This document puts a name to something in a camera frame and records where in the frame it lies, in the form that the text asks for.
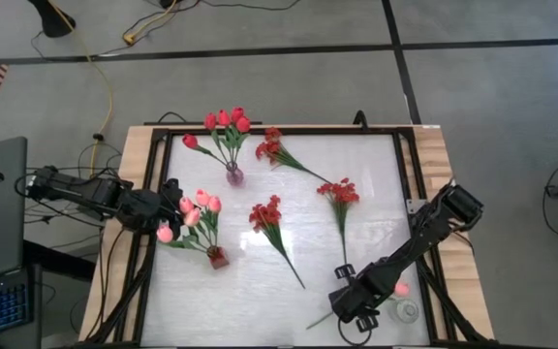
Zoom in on yellow cable with plug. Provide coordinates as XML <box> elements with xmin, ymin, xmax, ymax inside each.
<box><xmin>122</xmin><ymin>0</ymin><xmax>179</xmax><ymax>46</ymax></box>

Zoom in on red small-blossom flower bunch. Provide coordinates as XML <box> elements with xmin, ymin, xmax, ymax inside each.
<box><xmin>248</xmin><ymin>195</ymin><xmax>307</xmax><ymax>291</ymax></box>
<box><xmin>316</xmin><ymin>177</ymin><xmax>360</xmax><ymax>267</ymax></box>
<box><xmin>255</xmin><ymin>126</ymin><xmax>333</xmax><ymax>185</ymax></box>

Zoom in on pink tulip stems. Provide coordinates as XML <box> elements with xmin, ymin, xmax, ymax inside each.
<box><xmin>84</xmin><ymin>124</ymin><xmax>491</xmax><ymax>349</ymax></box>

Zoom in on clear glass vase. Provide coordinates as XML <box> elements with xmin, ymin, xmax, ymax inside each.
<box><xmin>387</xmin><ymin>299</ymin><xmax>420</xmax><ymax>325</ymax></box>

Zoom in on black stand foot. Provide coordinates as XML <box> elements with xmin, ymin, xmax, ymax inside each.
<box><xmin>27</xmin><ymin>0</ymin><xmax>78</xmax><ymax>39</ymax></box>

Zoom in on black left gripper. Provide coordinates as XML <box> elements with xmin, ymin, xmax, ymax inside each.
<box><xmin>158</xmin><ymin>177</ymin><xmax>186</xmax><ymax>239</ymax></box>

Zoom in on purple glass vase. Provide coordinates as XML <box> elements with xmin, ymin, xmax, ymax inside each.
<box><xmin>225</xmin><ymin>162</ymin><xmax>245</xmax><ymax>188</ymax></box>

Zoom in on red glass vase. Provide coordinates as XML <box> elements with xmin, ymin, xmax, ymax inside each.
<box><xmin>206</xmin><ymin>245</ymin><xmax>231</xmax><ymax>270</ymax></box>

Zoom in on long yellow cable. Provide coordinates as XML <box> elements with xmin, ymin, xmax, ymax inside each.
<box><xmin>47</xmin><ymin>0</ymin><xmax>115</xmax><ymax>178</ymax></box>

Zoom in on laptop computer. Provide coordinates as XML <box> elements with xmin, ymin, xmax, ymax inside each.
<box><xmin>0</xmin><ymin>136</ymin><xmax>43</xmax><ymax>349</ymax></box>

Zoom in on black desk base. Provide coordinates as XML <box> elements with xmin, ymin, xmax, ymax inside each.
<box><xmin>21</xmin><ymin>239</ymin><xmax>97</xmax><ymax>282</ymax></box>

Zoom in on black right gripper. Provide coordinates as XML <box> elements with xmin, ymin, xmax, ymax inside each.
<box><xmin>327</xmin><ymin>263</ymin><xmax>401</xmax><ymax>335</ymax></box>

